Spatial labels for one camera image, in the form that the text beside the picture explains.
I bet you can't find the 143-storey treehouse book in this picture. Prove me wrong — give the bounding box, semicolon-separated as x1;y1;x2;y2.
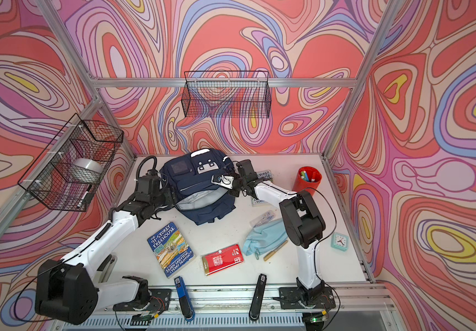
251;170;273;207

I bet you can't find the navy blue backpack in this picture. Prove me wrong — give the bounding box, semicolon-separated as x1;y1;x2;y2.
160;148;235;226

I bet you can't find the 91-storey treehouse book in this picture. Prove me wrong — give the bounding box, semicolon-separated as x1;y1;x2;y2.
147;222;196;278

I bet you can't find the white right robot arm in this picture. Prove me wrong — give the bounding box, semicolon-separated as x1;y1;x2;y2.
230;159;326;302

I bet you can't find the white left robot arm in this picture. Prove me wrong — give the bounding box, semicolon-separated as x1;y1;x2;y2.
35;170;173;325

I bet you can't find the light blue pencil case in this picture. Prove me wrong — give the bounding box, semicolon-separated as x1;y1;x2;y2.
242;219;288;256

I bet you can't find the wooden pencil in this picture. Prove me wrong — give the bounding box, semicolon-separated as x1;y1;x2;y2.
263;240;288;261

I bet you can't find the clear plastic pen box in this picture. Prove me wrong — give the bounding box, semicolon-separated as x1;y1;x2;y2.
250;210;276;228

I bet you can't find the red pen cup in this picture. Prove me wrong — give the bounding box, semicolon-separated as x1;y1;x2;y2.
293;166;322;195

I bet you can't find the black marker in left basket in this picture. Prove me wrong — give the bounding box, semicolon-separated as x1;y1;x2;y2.
77;184;92;208

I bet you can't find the silver tape roll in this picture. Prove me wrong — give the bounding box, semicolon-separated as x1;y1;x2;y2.
70;158;104;184

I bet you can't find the red packet with white label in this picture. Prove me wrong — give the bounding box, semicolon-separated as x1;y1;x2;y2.
202;244;244;276

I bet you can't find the mint green small clock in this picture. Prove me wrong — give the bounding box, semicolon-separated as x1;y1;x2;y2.
330;232;350;252

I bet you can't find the blue stapler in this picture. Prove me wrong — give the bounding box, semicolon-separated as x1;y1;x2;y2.
174;276;195;322

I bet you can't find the black stapler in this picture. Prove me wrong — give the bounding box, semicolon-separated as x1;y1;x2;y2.
248;274;267;321

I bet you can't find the black wire basket on rear wall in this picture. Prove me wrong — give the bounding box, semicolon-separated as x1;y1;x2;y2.
181;70;272;119

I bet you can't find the black wire basket on wall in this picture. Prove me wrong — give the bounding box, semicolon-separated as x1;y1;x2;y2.
18;114;124;212
181;70;272;119

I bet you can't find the black wire basket on left wall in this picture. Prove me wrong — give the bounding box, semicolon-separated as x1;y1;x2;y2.
18;114;124;212

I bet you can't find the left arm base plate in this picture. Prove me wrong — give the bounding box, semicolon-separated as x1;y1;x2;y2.
113;288;172;314

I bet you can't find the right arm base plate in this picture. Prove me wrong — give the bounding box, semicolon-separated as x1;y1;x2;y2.
275;287;337;311

